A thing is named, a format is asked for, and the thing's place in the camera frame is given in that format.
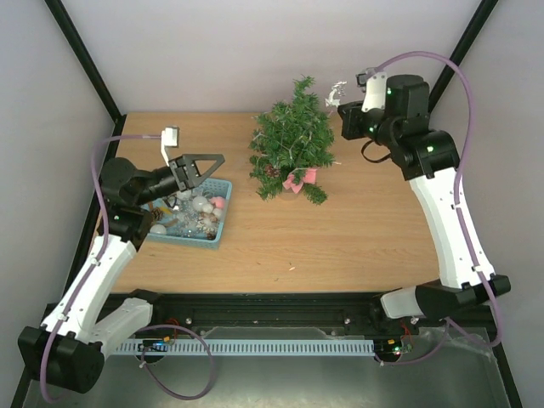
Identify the pink felt ornament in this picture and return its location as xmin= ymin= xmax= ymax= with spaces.
xmin=282 ymin=167 xmax=318 ymax=194

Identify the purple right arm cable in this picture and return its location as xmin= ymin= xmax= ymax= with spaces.
xmin=365 ymin=50 xmax=505 ymax=367

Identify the pine cone ornament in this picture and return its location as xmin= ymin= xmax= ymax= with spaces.
xmin=150 ymin=207 xmax=165 ymax=222
xmin=264 ymin=164 xmax=281 ymax=178

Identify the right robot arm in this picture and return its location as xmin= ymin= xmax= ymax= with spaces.
xmin=337 ymin=71 xmax=511 ymax=333

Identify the small green christmas tree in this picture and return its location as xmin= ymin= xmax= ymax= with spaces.
xmin=249 ymin=76 xmax=335 ymax=205

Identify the silver glitter reindeer ornament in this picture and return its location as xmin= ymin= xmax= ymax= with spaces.
xmin=325 ymin=81 xmax=347 ymax=114

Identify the light blue plastic basket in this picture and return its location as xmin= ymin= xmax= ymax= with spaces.
xmin=142 ymin=178 xmax=232 ymax=250

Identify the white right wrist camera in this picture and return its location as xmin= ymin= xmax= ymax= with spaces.
xmin=356 ymin=68 xmax=388 ymax=113

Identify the clear fairy light string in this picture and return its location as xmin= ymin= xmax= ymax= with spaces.
xmin=250 ymin=101 xmax=343 ymax=184

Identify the white ball ornament near handle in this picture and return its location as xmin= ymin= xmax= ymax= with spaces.
xmin=150 ymin=224 xmax=167 ymax=235

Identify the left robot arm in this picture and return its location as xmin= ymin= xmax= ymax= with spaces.
xmin=18 ymin=154 xmax=225 ymax=394

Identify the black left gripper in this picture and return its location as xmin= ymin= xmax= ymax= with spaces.
xmin=134 ymin=154 xmax=224 ymax=207

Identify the wooden tree base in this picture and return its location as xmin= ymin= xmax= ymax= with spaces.
xmin=280 ymin=189 xmax=299 ymax=201

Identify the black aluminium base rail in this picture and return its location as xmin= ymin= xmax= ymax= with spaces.
xmin=101 ymin=291 xmax=496 ymax=341

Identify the pink pompom ornament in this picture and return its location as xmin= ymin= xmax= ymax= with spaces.
xmin=209 ymin=196 xmax=226 ymax=209

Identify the light blue cable duct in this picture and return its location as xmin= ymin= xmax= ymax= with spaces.
xmin=113 ymin=338 xmax=375 ymax=357

